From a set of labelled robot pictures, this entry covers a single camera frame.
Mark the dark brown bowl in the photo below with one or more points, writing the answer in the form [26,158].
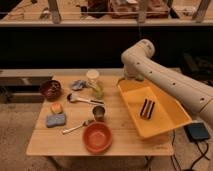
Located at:
[51,89]

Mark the black foot pedal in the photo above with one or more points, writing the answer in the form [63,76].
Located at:
[196,132]

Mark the wooden shelf rail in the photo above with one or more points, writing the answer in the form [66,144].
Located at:
[106,12]

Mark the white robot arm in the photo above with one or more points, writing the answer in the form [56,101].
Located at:
[194,95]

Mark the wooden folding table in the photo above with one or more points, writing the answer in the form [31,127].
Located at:
[125,140]

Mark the yellow plastic bin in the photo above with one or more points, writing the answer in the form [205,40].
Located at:
[168,114]

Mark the brush with wooden handle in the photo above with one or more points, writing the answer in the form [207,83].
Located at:
[73,97]

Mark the striped dark block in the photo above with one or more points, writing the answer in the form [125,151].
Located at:
[147,109]

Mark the small apple toy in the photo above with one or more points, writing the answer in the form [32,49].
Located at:
[56,108]

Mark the blue sponge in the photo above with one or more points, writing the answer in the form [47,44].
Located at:
[55,120]

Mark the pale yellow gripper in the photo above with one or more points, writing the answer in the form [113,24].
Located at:
[132,75]

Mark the blue crumpled cloth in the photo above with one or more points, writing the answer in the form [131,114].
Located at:
[78,85]

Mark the orange bowl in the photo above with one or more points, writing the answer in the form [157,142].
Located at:
[97,137]

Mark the metal spoon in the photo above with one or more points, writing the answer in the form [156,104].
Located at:
[85,123]

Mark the small metal cup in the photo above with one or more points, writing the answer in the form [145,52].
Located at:
[99,112]

